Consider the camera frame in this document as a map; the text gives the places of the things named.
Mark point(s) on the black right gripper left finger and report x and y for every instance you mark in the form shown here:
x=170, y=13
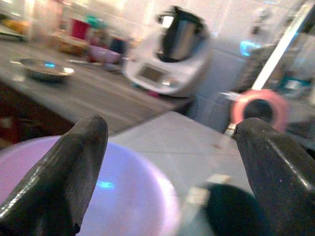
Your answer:
x=61, y=177

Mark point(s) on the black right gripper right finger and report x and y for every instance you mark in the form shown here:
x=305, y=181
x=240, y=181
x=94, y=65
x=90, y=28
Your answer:
x=275, y=172

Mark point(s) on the lilac plastic plate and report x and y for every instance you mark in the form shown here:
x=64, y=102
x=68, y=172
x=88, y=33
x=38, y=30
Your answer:
x=128, y=191

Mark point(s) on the robot foot black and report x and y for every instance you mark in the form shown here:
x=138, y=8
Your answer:
x=231, y=211

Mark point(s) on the pink tape roll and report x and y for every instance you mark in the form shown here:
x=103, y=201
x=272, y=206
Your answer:
x=278, y=105

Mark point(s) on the silver metal plate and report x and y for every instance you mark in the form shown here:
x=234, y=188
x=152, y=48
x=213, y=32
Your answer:
x=44, y=67

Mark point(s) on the white metal bar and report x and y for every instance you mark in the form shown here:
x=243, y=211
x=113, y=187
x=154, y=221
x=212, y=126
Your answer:
x=280, y=50

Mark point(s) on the pink plastic bowl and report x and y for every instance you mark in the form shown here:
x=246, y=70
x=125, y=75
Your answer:
x=103, y=54

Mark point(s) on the red container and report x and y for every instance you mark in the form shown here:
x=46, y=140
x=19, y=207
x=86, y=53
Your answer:
x=79, y=29

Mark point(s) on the white kitchen food processor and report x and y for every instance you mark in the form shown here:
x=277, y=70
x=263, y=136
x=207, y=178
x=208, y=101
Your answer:
x=169, y=54

